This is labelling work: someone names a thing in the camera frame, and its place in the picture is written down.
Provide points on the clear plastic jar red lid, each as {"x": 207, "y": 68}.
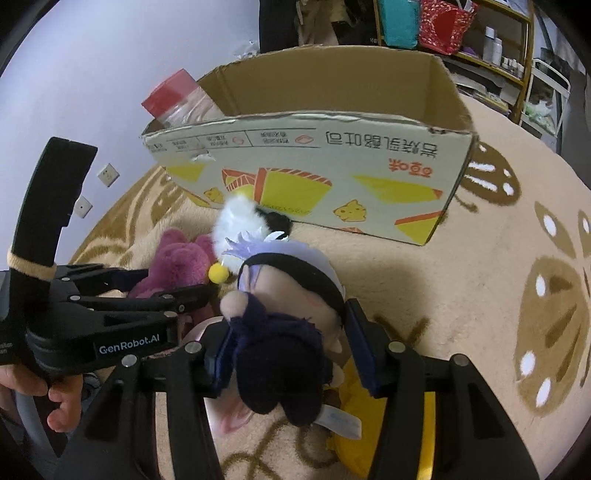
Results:
{"x": 184, "y": 104}

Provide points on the person's left hand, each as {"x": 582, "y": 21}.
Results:
{"x": 62, "y": 401}

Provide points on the white bottle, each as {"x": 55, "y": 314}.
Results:
{"x": 492, "y": 46}

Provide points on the white and black plush toy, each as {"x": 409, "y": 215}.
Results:
{"x": 240, "y": 221}

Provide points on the red patterned bag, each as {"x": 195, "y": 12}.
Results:
{"x": 445, "y": 27}

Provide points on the dark hanging clothing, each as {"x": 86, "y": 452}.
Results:
{"x": 277, "y": 23}

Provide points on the beige elastic band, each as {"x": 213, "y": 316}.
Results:
{"x": 32, "y": 268}

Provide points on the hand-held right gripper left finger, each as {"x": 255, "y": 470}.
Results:
{"x": 220, "y": 359}

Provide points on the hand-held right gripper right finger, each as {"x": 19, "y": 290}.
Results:
{"x": 361, "y": 347}

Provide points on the white-haired blindfolded plush doll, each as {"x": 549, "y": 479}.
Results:
{"x": 277, "y": 360}

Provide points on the yellow wooden shelf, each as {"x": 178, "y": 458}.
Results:
{"x": 517, "y": 69}

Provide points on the pink plush toy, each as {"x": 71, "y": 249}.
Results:
{"x": 235, "y": 415}

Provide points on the yellow plush toy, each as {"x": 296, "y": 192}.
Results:
{"x": 415, "y": 434}

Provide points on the printed cardboard box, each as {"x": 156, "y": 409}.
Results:
{"x": 332, "y": 152}

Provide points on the teal bag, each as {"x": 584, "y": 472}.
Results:
{"x": 399, "y": 23}

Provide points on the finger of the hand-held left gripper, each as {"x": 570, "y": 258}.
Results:
{"x": 184, "y": 297}
{"x": 124, "y": 279}

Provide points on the white wall socket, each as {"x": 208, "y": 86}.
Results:
{"x": 107, "y": 174}
{"x": 83, "y": 207}

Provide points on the purple plush toy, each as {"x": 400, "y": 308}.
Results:
{"x": 178, "y": 263}

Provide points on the white metal rack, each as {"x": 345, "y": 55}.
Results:
{"x": 551, "y": 87}

